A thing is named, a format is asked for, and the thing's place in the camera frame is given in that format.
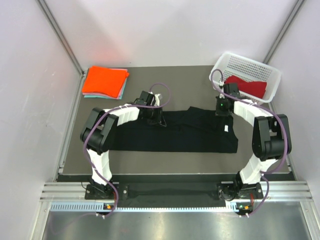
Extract orange folded t shirt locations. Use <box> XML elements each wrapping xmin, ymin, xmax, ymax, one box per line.
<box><xmin>81</xmin><ymin>66</ymin><xmax>130</xmax><ymax>99</ymax></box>

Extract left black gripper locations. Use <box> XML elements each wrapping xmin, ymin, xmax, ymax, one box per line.
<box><xmin>145</xmin><ymin>104</ymin><xmax>166</xmax><ymax>127</ymax></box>

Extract left aluminium corner post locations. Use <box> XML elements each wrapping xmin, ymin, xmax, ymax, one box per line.
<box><xmin>36</xmin><ymin>0</ymin><xmax>84</xmax><ymax>76</ymax></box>

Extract aluminium corner post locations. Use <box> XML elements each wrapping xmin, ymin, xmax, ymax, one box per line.
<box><xmin>36</xmin><ymin>0</ymin><xmax>84</xmax><ymax>76</ymax></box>
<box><xmin>263</xmin><ymin>0</ymin><xmax>306</xmax><ymax>65</ymax></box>

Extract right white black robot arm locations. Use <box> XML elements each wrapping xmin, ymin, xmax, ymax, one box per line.
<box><xmin>216</xmin><ymin>83</ymin><xmax>292</xmax><ymax>198</ymax></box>

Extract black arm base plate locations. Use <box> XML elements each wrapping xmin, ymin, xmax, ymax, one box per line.
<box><xmin>84</xmin><ymin>174</ymin><xmax>264</xmax><ymax>208</ymax></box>

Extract right aluminium corner post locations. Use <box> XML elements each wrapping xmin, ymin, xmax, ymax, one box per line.
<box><xmin>263</xmin><ymin>0</ymin><xmax>306</xmax><ymax>65</ymax></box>

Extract black t shirt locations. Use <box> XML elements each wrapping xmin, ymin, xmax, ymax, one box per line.
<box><xmin>111</xmin><ymin>106</ymin><xmax>238</xmax><ymax>154</ymax></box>

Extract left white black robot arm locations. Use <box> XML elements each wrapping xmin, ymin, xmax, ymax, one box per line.
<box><xmin>80</xmin><ymin>91</ymin><xmax>166</xmax><ymax>200</ymax></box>

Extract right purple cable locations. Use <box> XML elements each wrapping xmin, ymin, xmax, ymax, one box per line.
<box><xmin>211</xmin><ymin>68</ymin><xmax>291</xmax><ymax>218</ymax></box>

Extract aluminium frame rail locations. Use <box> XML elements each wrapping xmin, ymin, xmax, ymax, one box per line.
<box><xmin>40</xmin><ymin>181</ymin><xmax>312</xmax><ymax>202</ymax></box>

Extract grey slotted cable duct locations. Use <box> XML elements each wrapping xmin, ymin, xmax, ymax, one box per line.
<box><xmin>50</xmin><ymin>201</ymin><xmax>249</xmax><ymax>213</ymax></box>

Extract purple cable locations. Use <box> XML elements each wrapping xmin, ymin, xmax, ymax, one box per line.
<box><xmin>211</xmin><ymin>68</ymin><xmax>291</xmax><ymax>218</ymax></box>
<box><xmin>49</xmin><ymin>83</ymin><xmax>172</xmax><ymax>233</ymax></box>

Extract white plastic basket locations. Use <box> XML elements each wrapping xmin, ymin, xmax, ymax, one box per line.
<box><xmin>212</xmin><ymin>52</ymin><xmax>282</xmax><ymax>105</ymax></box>

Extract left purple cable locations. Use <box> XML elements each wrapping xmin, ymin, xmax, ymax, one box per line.
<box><xmin>49</xmin><ymin>83</ymin><xmax>172</xmax><ymax>233</ymax></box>

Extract red t shirt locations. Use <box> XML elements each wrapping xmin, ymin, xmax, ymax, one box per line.
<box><xmin>225</xmin><ymin>75</ymin><xmax>267</xmax><ymax>99</ymax></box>

